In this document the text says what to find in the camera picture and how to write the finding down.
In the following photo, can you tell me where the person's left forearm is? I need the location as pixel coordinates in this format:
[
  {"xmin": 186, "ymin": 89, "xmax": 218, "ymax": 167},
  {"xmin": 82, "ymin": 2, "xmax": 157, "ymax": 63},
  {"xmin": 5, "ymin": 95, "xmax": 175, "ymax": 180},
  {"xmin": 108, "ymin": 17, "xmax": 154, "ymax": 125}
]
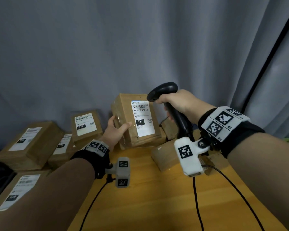
[{"xmin": 0, "ymin": 158, "xmax": 96, "ymax": 231}]

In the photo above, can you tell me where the person's right hand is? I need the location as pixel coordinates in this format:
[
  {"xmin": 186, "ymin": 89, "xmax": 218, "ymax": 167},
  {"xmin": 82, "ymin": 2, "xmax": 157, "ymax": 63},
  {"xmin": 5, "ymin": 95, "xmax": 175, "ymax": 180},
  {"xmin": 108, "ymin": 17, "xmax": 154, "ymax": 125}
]
[{"xmin": 155, "ymin": 89, "xmax": 217, "ymax": 125}]

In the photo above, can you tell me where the black wristband with marker tags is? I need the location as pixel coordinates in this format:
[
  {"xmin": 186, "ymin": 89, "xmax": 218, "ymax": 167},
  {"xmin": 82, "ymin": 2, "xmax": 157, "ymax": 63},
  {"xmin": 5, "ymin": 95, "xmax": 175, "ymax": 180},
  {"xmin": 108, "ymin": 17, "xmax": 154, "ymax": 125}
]
[
  {"xmin": 198, "ymin": 106, "xmax": 265, "ymax": 158},
  {"xmin": 71, "ymin": 139, "xmax": 110, "ymax": 180}
]

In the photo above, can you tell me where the black camera cable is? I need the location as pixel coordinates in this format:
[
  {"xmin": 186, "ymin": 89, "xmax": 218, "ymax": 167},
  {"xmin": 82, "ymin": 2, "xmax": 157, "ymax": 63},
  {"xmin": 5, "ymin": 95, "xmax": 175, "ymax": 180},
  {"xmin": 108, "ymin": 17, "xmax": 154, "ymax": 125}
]
[
  {"xmin": 202, "ymin": 165, "xmax": 265, "ymax": 231},
  {"xmin": 79, "ymin": 174, "xmax": 116, "ymax": 231}
]

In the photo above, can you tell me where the person's left hand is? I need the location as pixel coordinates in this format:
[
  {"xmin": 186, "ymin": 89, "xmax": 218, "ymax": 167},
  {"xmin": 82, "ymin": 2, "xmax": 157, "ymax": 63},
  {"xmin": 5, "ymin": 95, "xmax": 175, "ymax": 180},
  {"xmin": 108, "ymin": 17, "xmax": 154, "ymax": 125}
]
[{"xmin": 99, "ymin": 115, "xmax": 133, "ymax": 152}]

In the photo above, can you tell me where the black scanner cable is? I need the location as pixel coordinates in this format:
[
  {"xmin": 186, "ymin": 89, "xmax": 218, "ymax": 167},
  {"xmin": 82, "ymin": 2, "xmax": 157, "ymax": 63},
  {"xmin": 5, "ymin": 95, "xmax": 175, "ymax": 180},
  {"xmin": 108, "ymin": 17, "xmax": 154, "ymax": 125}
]
[{"xmin": 192, "ymin": 176, "xmax": 205, "ymax": 231}]

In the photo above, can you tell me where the person's right forearm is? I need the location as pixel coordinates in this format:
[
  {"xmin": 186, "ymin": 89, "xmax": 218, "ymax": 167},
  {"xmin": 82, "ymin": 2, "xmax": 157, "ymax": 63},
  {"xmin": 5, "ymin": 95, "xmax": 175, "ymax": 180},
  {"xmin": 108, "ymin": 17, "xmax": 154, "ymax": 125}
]
[{"xmin": 227, "ymin": 132, "xmax": 289, "ymax": 231}]

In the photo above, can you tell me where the yellow taped labelled cardboard box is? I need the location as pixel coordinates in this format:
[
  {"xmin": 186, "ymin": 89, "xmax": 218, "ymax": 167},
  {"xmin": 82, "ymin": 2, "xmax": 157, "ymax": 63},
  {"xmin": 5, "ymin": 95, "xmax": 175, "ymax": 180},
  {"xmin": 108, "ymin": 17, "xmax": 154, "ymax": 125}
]
[{"xmin": 48, "ymin": 132, "xmax": 77, "ymax": 170}]

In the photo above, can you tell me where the black barcode scanner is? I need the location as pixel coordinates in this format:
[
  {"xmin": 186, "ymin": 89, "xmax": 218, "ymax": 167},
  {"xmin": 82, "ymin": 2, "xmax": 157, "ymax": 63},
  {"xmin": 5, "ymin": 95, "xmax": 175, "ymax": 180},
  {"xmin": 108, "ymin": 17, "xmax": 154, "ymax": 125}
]
[{"xmin": 146, "ymin": 82, "xmax": 196, "ymax": 142}]

